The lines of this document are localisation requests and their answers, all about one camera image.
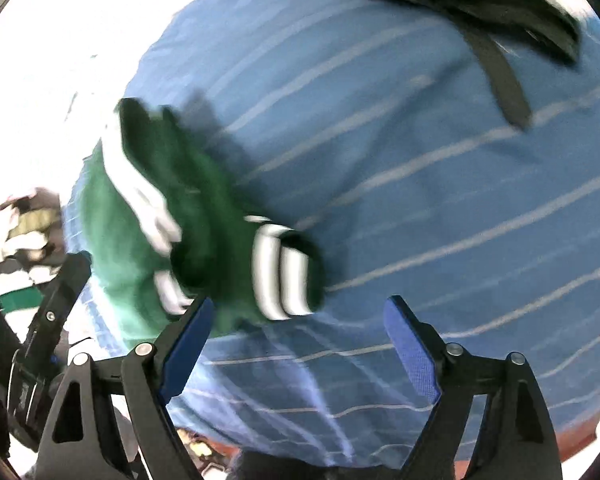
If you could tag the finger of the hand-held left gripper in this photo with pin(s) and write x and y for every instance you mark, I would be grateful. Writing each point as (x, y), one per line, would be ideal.
(55, 310)

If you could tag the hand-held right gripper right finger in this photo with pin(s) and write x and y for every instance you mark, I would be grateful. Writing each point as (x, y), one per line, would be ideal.
(417, 355)

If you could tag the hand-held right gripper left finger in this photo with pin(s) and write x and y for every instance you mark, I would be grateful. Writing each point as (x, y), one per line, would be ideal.
(180, 355)

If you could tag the green varsity jacket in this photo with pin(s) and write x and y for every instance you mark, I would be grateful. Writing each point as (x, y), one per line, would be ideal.
(200, 200)

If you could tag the clothes rack with garments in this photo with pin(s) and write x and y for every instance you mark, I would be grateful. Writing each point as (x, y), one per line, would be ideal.
(27, 240)

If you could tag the blue striped bed sheet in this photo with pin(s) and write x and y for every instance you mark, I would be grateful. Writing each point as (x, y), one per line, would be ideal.
(430, 210)

